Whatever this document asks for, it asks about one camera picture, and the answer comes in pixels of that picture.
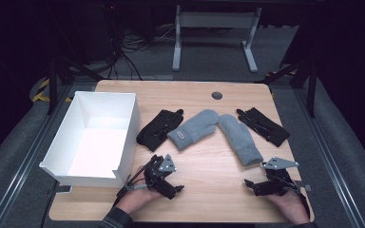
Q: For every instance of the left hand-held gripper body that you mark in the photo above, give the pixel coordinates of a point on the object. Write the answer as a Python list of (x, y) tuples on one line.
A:
[(158, 177)]

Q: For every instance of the person's right hand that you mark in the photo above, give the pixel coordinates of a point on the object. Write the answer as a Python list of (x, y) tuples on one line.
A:
[(290, 205)]

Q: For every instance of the aluminium floor rail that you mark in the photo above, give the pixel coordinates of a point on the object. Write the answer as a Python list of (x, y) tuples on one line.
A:
[(332, 164), (22, 164)]

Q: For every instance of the yellow black striped tape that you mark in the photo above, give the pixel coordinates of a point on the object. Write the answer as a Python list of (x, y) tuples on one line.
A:
[(39, 93)]

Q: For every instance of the person's left hand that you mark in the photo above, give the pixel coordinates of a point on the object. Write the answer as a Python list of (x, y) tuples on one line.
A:
[(139, 199)]

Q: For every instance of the white storage box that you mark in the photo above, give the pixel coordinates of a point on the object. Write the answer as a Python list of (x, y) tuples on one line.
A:
[(101, 142)]

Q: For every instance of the white metal desk frame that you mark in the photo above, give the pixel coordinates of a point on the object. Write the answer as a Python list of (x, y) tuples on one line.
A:
[(215, 20)]

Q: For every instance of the plain grey mitten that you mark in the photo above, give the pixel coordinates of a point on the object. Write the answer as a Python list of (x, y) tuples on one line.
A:
[(239, 139)]

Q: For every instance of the black fingered glove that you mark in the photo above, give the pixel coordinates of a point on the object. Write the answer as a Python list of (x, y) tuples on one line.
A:
[(158, 129), (266, 128)]

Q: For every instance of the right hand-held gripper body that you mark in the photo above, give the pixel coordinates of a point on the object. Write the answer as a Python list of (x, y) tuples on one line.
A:
[(277, 182)]

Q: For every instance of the black metal stand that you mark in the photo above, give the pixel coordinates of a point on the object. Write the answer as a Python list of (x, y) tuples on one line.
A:
[(312, 85), (53, 82)]

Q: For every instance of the grey mitten with label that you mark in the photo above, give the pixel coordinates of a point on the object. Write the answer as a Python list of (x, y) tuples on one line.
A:
[(195, 128)]

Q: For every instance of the grey round table grommet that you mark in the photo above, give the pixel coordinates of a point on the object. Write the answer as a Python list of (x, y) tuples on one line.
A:
[(216, 95)]

